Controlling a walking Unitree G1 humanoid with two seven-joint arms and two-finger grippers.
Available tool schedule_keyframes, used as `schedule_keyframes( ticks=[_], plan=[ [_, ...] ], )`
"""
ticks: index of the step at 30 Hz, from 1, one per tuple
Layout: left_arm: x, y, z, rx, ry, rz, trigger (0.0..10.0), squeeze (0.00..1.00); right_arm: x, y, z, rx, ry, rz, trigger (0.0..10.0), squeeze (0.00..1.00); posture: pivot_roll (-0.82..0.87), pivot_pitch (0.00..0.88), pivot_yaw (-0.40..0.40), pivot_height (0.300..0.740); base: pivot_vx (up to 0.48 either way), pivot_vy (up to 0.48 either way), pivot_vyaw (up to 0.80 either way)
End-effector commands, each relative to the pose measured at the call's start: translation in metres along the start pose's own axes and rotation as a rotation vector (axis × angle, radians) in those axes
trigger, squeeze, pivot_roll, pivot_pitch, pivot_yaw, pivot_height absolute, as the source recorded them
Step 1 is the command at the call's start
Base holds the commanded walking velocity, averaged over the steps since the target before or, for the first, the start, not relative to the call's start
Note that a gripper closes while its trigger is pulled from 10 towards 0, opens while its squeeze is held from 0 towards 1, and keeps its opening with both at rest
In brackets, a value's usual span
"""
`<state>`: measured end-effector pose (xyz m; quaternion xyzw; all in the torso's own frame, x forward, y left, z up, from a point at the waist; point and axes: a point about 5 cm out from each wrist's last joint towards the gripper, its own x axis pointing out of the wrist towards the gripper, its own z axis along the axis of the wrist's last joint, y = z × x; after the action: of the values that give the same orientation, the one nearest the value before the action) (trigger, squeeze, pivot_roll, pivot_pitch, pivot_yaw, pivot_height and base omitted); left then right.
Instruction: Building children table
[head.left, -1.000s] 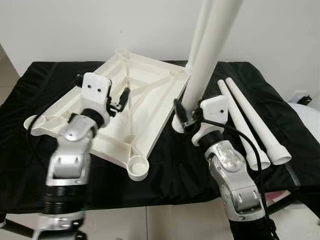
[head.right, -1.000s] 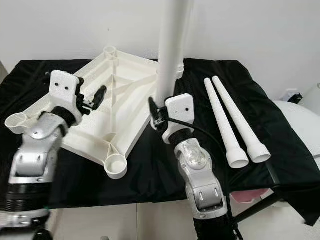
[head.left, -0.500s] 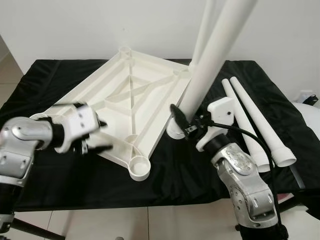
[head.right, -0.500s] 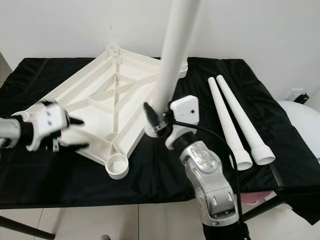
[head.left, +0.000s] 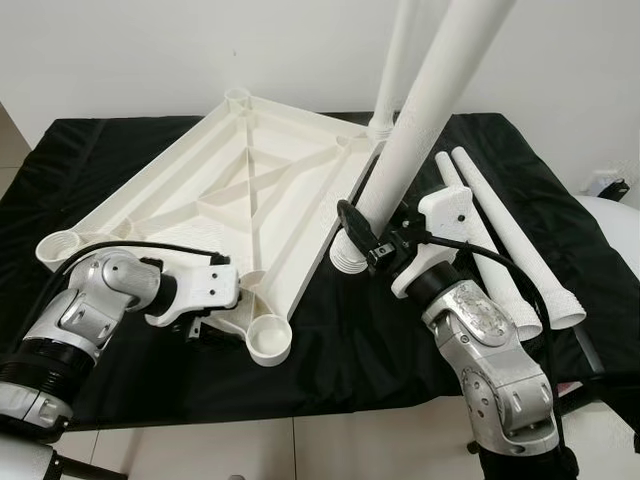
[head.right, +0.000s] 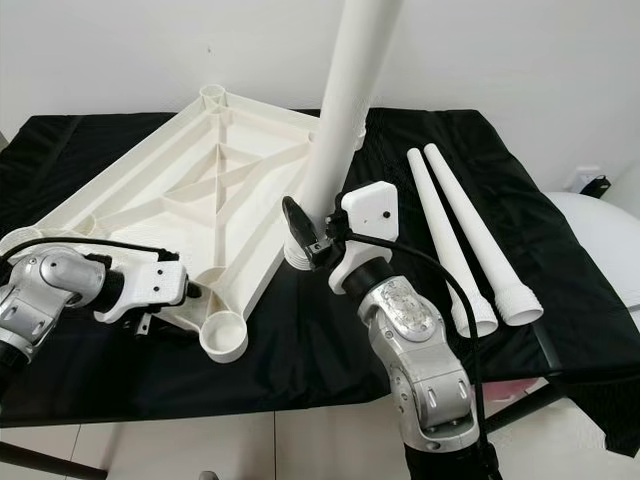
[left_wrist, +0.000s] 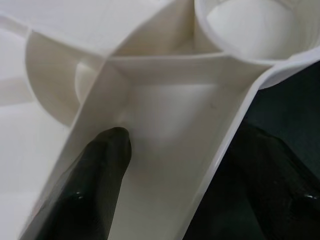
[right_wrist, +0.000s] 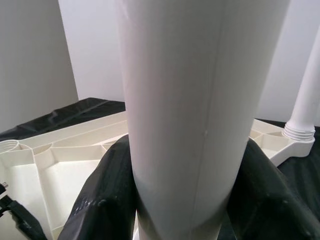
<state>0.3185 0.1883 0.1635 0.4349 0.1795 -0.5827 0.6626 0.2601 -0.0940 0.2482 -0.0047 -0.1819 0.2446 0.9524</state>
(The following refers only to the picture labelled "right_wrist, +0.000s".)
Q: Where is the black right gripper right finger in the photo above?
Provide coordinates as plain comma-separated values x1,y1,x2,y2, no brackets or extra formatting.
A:
219,138,320,240

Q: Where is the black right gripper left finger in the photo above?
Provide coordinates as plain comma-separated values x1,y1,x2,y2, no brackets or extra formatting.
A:
61,134,141,240

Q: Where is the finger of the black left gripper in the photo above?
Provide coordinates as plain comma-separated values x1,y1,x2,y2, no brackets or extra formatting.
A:
0,197,48,240

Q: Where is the white plastic table top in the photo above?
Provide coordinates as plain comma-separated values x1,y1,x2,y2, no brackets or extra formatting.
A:
0,109,316,240

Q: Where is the white plastic table leg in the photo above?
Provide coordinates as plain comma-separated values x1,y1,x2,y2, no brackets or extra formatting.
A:
283,0,320,144
116,0,293,240

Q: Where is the black table cloth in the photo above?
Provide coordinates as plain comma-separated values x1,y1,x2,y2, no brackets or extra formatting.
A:
0,97,320,219

